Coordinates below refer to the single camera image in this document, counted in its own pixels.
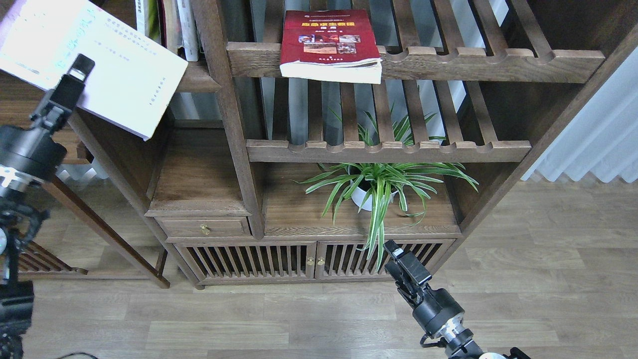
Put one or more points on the beige upright book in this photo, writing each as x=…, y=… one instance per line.
x=172, y=27

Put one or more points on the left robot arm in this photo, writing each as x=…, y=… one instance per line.
x=20, y=223

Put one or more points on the white curtain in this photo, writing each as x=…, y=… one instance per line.
x=602, y=139

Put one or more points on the brass drawer knob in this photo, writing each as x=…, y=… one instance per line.
x=204, y=229

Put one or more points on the white lavender book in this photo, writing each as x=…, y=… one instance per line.
x=133, y=78

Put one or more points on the white plant pot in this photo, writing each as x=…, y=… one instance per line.
x=358, y=195

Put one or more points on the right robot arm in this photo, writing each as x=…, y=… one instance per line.
x=463, y=346

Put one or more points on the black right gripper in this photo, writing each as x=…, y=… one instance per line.
x=437, y=313

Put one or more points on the yellow green cover book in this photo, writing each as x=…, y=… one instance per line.
x=147, y=21

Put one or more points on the dark wooden bookshelf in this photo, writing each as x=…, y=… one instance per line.
x=458, y=86

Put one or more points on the green spider plant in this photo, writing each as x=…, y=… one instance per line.
x=411, y=181

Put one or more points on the white upright book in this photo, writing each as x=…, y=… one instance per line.
x=190, y=38

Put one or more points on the red cover book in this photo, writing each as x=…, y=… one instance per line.
x=330, y=45

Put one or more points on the wooden slatted rack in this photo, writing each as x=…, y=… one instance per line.
x=36, y=260

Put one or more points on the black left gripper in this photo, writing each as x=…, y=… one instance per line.
x=33, y=151

